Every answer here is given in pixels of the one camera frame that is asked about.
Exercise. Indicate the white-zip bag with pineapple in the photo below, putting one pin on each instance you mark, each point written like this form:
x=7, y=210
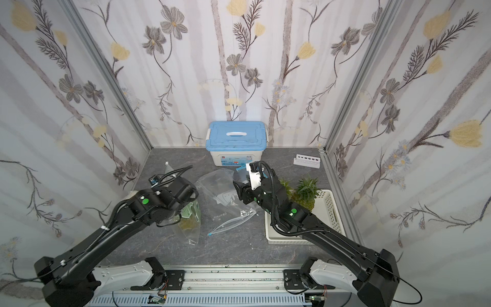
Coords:
x=222, y=205

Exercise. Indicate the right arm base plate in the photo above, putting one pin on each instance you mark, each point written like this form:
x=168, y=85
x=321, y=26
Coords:
x=294, y=282

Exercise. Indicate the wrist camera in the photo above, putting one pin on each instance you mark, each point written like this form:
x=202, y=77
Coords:
x=155, y=179
x=257, y=172

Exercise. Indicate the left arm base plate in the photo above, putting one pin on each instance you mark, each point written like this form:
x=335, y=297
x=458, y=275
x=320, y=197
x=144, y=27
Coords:
x=172, y=279

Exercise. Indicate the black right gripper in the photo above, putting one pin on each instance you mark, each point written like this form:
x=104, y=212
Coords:
x=241, y=184

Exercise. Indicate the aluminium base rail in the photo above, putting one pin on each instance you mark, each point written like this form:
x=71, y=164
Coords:
x=216, y=286

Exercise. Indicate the blue-zip clear plastic bag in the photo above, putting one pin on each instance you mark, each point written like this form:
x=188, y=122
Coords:
x=241, y=175

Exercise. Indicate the blue-lidded white storage box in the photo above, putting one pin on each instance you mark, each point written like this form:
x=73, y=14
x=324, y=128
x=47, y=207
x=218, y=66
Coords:
x=235, y=144

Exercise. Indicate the yellow toy pineapple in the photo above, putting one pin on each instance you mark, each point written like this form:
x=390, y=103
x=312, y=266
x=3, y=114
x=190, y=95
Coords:
x=290, y=190
x=306, y=192

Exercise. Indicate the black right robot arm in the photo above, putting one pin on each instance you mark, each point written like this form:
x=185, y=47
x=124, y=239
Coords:
x=375, y=272

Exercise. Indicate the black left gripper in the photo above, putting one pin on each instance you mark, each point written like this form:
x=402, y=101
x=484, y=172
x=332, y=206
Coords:
x=188, y=190

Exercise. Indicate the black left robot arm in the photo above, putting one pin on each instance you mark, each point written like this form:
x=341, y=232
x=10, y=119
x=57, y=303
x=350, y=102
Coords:
x=68, y=278

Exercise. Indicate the white test tube rack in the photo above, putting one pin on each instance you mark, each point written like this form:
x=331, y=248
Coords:
x=307, y=161

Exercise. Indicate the green-zip bag with pineapple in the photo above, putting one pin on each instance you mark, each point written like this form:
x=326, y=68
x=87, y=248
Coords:
x=188, y=229

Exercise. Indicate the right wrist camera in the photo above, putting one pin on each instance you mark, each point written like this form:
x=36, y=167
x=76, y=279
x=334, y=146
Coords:
x=257, y=172

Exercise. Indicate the white perforated plastic tray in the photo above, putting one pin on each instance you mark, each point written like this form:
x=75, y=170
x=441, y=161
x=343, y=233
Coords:
x=325, y=209

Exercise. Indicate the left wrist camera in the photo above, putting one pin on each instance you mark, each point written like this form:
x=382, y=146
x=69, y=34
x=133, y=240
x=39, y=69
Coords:
x=155, y=179

